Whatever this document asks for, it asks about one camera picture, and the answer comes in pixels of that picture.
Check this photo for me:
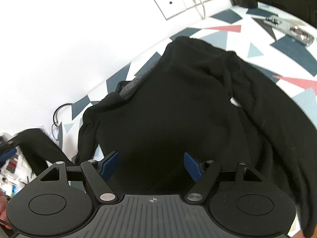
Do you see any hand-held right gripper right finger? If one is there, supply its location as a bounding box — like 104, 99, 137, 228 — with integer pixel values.
184, 152, 266, 201

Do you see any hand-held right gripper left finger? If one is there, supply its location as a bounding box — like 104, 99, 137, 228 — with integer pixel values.
32, 151, 120, 204

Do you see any black hooded sweatshirt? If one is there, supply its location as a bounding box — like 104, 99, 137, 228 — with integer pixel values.
18, 37, 317, 238

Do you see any patterned bed sheet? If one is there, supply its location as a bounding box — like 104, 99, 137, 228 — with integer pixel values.
57, 1, 317, 238

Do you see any silver metal clamp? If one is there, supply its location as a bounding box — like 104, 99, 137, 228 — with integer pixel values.
263, 15, 315, 46

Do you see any black cable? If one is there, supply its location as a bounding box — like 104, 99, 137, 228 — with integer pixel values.
52, 103, 73, 142

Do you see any beige cable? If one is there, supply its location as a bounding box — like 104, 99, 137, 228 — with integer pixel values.
189, 0, 206, 20

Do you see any white wall switch plate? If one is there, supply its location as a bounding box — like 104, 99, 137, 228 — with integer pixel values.
153, 0, 187, 20

